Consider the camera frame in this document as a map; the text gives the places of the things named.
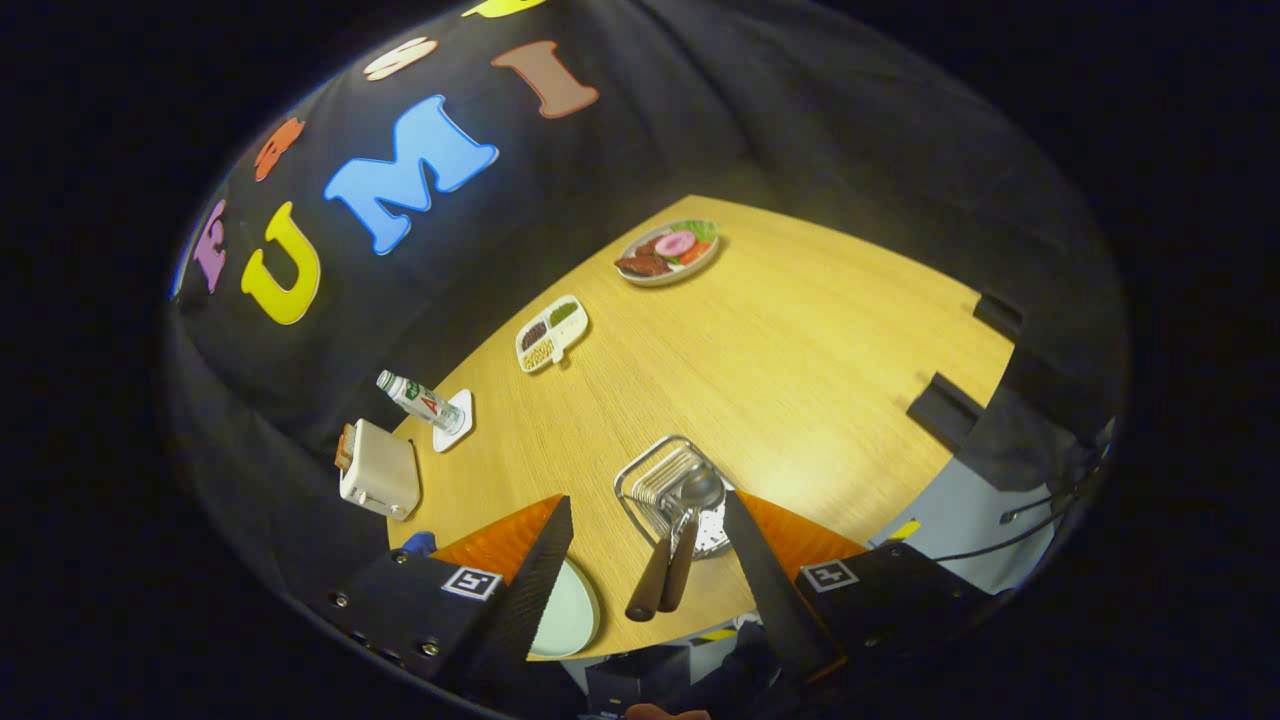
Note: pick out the black box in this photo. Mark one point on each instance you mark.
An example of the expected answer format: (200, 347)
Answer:
(635, 685)

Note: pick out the white toaster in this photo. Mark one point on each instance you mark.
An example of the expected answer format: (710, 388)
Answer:
(380, 470)

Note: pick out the white divided dish with beans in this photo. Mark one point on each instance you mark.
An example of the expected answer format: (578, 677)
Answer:
(552, 333)

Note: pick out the black table clamp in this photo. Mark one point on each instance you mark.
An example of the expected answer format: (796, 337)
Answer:
(998, 315)
(945, 410)

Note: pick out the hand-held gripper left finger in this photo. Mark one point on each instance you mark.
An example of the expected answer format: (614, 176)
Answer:
(530, 600)

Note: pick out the brown toast slice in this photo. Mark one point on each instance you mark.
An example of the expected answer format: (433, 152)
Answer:
(349, 440)
(342, 455)

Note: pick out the brown meat pieces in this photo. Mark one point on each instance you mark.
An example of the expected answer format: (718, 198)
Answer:
(643, 264)

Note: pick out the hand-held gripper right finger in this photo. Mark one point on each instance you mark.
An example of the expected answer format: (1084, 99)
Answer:
(775, 600)

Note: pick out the pale green plate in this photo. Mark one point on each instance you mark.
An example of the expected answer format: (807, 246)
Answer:
(570, 615)

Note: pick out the blue towel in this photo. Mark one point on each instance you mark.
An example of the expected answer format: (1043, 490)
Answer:
(420, 543)

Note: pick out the pink ham slice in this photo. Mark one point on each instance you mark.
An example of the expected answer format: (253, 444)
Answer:
(675, 243)

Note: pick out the yellow black hazard tape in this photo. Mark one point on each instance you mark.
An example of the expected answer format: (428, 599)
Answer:
(905, 529)

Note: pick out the red tomato slice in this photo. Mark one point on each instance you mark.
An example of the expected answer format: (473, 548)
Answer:
(695, 252)

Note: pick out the white square coaster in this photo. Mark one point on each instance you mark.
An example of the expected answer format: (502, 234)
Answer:
(445, 443)

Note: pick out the white food plate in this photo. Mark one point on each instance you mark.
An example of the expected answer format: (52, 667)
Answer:
(660, 281)

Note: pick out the small white plastic bottle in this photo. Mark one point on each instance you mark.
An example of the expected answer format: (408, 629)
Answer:
(420, 400)

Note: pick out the green lettuce leaf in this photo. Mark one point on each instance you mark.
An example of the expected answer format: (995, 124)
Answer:
(703, 229)

